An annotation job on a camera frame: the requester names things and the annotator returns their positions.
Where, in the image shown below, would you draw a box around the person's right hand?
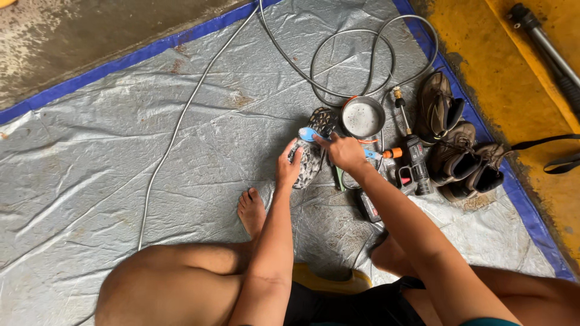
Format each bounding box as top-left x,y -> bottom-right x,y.
312,132 -> 371,176

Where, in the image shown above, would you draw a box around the person's left hand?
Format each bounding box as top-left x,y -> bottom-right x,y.
275,138 -> 305,189

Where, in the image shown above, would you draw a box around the blue scrubbing brush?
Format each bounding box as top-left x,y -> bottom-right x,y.
298,127 -> 384,160

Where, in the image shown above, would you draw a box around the soapy patterned shoe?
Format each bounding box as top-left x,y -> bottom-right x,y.
288,107 -> 339,190

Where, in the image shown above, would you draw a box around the metal bowl with orange rim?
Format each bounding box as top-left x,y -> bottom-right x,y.
340,95 -> 387,144

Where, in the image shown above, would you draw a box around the black battery pack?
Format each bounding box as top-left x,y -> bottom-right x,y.
354,189 -> 384,224

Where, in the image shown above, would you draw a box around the black pressure washer gun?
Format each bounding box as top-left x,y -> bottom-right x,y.
392,86 -> 436,197

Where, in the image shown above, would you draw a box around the brown hiking boot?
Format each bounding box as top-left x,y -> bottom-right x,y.
414,71 -> 466,147
428,120 -> 482,187
439,142 -> 514,203

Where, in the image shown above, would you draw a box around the yellow plastic stool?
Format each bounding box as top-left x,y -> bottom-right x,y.
292,263 -> 373,295

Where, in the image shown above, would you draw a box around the black shorts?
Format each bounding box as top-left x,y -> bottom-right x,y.
283,276 -> 427,326

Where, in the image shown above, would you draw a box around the person's left leg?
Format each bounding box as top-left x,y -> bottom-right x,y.
94,187 -> 268,326

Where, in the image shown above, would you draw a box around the person's leg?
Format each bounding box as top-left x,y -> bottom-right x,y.
371,232 -> 580,326
94,187 -> 268,326

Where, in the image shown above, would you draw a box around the grey tarp with blue edge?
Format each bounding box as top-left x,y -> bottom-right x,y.
0,0 -> 576,326

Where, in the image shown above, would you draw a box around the metal pole with black fitting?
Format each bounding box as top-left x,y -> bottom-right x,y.
506,3 -> 580,119

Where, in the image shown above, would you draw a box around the person's right leg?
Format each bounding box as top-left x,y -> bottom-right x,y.
371,232 -> 580,326

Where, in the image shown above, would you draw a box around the grey water hose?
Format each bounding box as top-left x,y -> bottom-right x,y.
137,0 -> 440,252

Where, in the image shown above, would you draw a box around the black strap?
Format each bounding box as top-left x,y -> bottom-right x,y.
511,133 -> 580,175

